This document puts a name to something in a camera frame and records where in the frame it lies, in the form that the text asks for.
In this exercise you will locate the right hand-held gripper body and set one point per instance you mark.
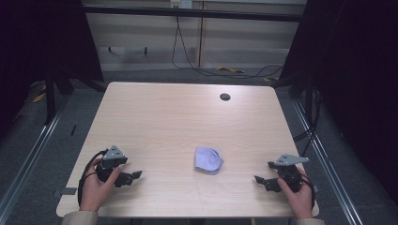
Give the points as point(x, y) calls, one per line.
point(289, 175)

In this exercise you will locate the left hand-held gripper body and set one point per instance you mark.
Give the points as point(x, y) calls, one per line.
point(109, 167)

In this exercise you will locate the person's right hand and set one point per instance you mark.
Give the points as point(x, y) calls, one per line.
point(298, 200)

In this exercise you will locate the person's left hand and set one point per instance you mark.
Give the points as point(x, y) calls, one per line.
point(95, 193)

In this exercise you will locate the small black floor marker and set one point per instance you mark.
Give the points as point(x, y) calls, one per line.
point(73, 130)

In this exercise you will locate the black metal stand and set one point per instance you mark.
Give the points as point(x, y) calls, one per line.
point(50, 93)

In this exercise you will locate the yellow tape piece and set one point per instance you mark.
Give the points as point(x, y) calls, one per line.
point(39, 97)

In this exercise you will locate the black curtain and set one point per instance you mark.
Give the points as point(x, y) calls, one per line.
point(359, 78)
point(37, 47)

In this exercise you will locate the metal floor rail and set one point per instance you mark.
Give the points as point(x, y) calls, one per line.
point(325, 162)
point(34, 146)

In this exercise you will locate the black horizontal frame bar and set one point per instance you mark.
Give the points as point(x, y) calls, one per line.
point(187, 13)

